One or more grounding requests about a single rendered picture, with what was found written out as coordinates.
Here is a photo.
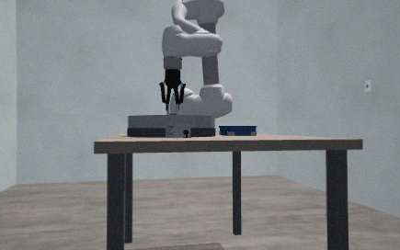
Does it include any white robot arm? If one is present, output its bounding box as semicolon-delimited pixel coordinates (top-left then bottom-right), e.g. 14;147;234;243
162;0;233;118

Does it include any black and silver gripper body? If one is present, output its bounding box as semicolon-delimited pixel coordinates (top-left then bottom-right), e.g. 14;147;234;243
164;69;181;89

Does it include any blue shallow tray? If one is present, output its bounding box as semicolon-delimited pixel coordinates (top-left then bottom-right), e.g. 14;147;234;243
219;126;257;136

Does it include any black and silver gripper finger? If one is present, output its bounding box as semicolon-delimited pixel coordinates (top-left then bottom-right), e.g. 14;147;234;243
174;81;186;115
159;81;173;115

